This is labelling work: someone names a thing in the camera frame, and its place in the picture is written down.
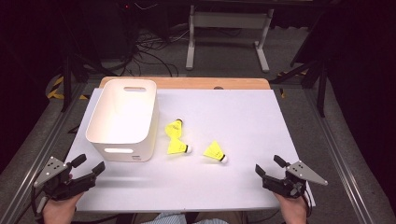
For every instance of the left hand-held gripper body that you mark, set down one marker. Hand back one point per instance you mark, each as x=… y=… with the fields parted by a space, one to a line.
x=59 y=183

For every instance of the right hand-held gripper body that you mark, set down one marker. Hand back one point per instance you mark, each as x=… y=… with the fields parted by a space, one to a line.
x=289 y=185

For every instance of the yellow plastic shuttlecock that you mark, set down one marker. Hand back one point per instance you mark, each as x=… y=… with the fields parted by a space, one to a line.
x=214 y=151
x=173 y=129
x=176 y=146

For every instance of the white plastic storage bin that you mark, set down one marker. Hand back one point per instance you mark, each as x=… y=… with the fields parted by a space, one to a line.
x=124 y=118

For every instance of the person's right hand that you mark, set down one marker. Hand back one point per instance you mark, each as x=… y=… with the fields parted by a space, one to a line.
x=294 y=210

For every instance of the person's left hand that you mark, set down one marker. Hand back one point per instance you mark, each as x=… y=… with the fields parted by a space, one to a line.
x=60 y=211

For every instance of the white board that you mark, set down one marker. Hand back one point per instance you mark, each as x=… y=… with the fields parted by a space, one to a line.
x=233 y=118

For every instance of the black metal stand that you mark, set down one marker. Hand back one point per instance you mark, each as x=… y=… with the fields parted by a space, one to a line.
x=66 y=81
x=321 y=90

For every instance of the yellow and black floor tape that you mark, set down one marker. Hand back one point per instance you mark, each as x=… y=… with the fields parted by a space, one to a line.
x=57 y=82

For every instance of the striped light blue shirt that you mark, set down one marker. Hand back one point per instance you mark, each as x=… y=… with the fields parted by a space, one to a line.
x=174 y=219

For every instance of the aluminium floor rail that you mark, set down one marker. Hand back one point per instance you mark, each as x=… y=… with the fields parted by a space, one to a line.
x=339 y=155
x=34 y=161

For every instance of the white metal stand frame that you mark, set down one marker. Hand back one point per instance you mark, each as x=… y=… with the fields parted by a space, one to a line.
x=229 y=20

